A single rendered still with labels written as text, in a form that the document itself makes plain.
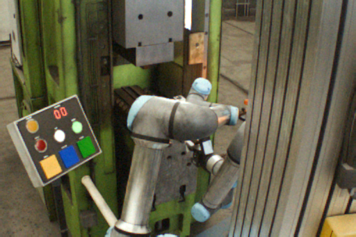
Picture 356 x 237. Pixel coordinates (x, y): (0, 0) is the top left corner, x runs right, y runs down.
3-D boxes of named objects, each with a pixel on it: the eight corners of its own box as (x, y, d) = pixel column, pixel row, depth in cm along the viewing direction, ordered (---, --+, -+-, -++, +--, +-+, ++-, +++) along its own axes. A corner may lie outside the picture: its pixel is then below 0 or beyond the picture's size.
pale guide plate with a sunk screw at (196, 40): (203, 62, 217) (204, 33, 210) (189, 64, 214) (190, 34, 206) (201, 61, 219) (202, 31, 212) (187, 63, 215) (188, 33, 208)
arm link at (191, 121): (214, 108, 109) (240, 101, 154) (176, 101, 112) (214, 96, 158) (207, 150, 110) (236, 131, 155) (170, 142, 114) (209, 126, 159)
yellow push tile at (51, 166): (62, 171, 160) (55, 154, 159) (48, 179, 154) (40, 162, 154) (60, 171, 161) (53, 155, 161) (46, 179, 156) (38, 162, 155)
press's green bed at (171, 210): (190, 248, 250) (195, 192, 229) (138, 267, 235) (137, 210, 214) (151, 201, 294) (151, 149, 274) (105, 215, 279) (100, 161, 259)
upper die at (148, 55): (173, 60, 194) (174, 42, 189) (135, 67, 185) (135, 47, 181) (136, 39, 227) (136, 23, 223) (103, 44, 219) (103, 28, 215)
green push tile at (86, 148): (96, 151, 174) (89, 136, 173) (84, 158, 168) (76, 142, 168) (94, 152, 175) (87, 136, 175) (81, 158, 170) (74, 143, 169)
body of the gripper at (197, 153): (189, 161, 175) (204, 174, 165) (190, 144, 171) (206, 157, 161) (204, 156, 178) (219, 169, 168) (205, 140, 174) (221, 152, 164)
